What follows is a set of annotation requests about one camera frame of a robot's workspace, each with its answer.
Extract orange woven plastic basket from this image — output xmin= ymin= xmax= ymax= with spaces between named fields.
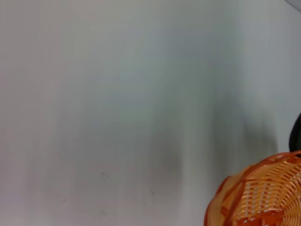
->
xmin=204 ymin=150 xmax=301 ymax=226

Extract dark grey towel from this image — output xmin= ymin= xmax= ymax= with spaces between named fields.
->
xmin=290 ymin=113 xmax=301 ymax=151

